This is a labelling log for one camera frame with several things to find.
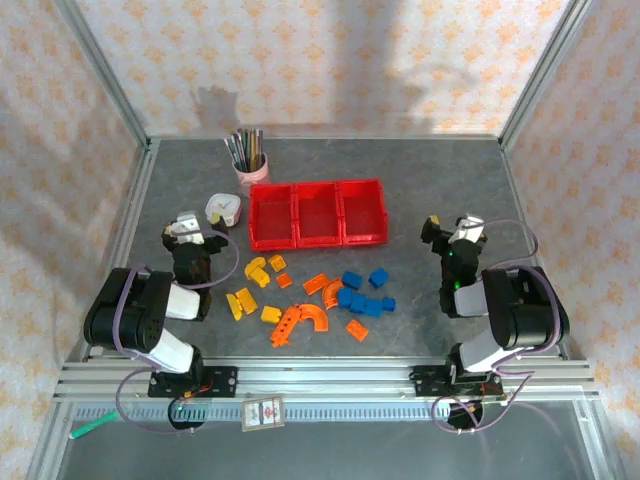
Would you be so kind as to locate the small orange lego brick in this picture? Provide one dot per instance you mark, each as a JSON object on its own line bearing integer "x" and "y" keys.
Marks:
{"x": 284, "y": 280}

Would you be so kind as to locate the small blue lego brick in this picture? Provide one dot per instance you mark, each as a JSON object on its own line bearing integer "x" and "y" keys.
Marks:
{"x": 387, "y": 303}

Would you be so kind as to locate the large blue lego brick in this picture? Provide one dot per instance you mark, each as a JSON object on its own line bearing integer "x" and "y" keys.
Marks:
{"x": 367, "y": 304}

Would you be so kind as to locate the long orange lego beam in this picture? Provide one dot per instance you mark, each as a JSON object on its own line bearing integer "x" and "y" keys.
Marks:
{"x": 286, "y": 325}

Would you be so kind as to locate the small orange lego arch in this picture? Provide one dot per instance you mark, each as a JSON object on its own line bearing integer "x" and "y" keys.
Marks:
{"x": 330, "y": 295}

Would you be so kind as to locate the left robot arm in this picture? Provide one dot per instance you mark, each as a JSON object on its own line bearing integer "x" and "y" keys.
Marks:
{"x": 150, "y": 325}

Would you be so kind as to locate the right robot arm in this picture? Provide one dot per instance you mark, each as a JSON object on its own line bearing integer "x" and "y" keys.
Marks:
{"x": 525, "y": 320}

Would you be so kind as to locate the white alarm clock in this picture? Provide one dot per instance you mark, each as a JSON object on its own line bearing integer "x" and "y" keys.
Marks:
{"x": 225, "y": 204}

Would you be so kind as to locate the pink pencil cup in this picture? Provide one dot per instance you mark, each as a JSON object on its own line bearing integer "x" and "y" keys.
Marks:
{"x": 252, "y": 177}

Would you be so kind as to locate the colored pencil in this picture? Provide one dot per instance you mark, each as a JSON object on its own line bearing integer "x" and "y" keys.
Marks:
{"x": 241, "y": 147}
{"x": 258, "y": 147}
{"x": 249, "y": 147}
{"x": 232, "y": 150}

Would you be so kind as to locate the red printed label card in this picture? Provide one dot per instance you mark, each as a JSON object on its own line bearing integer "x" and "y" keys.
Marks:
{"x": 262, "y": 412}

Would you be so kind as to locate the green marker pen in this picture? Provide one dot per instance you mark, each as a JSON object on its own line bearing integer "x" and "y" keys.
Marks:
{"x": 92, "y": 425}

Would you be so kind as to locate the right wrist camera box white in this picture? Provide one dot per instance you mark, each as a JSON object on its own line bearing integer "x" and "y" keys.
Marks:
{"x": 467, "y": 230}

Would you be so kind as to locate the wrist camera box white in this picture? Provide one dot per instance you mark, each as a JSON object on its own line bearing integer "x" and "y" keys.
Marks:
{"x": 467, "y": 230}
{"x": 187, "y": 225}

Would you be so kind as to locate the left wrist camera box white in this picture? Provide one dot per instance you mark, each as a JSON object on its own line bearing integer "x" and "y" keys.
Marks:
{"x": 187, "y": 225}

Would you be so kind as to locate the aluminium side rail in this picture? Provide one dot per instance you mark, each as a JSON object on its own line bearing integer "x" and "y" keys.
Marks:
{"x": 135, "y": 210}
{"x": 525, "y": 225}

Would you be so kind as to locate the thin aluminium rail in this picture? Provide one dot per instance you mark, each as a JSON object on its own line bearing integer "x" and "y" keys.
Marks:
{"x": 375, "y": 136}

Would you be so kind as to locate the aluminium frame rail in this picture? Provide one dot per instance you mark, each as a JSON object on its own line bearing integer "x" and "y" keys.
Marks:
{"x": 325, "y": 375}

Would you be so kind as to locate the aluminium frame post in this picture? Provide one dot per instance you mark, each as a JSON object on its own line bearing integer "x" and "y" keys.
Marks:
{"x": 100, "y": 70}
{"x": 545, "y": 70}

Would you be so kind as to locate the aluminium frame leg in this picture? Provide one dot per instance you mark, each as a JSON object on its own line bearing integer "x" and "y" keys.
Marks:
{"x": 42, "y": 455}
{"x": 595, "y": 440}

